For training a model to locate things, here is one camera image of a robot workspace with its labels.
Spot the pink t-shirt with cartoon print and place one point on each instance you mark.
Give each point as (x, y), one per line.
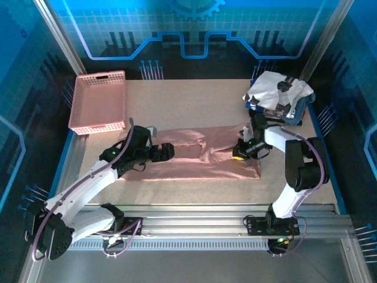
(188, 172)

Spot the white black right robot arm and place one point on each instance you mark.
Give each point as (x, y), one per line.
(287, 200)

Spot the white t-shirt with black print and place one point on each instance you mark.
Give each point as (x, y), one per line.
(268, 88)

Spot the blue folded t-shirt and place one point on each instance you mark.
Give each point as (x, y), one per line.
(304, 110)

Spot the pink perforated plastic basket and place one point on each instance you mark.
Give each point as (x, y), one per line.
(97, 100)

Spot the black round connector box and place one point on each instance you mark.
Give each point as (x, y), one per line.
(277, 247)

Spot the grey metal shelf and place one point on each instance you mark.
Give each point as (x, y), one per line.
(191, 268)

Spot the aluminium side frame rail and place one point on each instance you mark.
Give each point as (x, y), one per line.
(70, 159)

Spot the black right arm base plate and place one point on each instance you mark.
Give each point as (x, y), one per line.
(256, 227)

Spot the aluminium front frame rail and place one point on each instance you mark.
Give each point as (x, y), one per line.
(191, 224)

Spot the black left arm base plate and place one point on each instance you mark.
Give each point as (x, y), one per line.
(132, 225)

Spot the aluminium frame post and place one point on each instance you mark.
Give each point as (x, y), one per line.
(324, 38)
(59, 35)

